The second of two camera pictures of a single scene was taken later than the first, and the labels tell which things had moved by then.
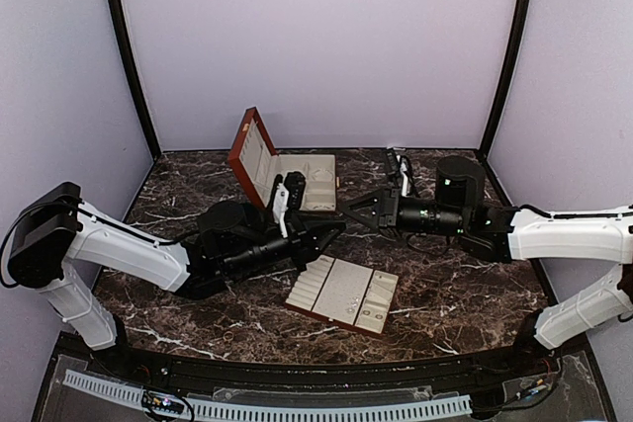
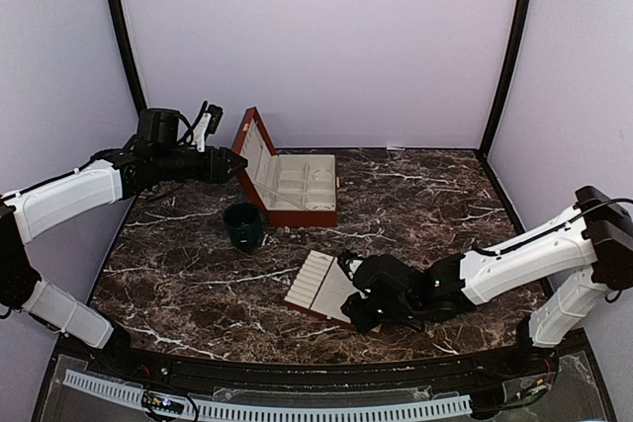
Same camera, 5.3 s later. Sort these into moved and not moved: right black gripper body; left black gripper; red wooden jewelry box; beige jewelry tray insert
Moved: right black gripper body; left black gripper
Not moved: beige jewelry tray insert; red wooden jewelry box
